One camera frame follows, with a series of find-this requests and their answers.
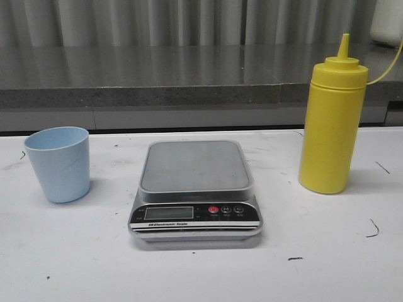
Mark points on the yellow squeeze bottle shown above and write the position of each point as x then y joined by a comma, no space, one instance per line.
336,96

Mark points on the light blue plastic cup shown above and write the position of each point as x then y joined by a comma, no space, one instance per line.
60,159

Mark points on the silver electronic kitchen scale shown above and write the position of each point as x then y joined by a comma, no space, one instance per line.
196,194

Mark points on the grey stone counter shelf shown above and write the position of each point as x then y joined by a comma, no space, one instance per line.
190,77

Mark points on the white container in background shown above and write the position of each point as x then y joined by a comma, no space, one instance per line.
386,27

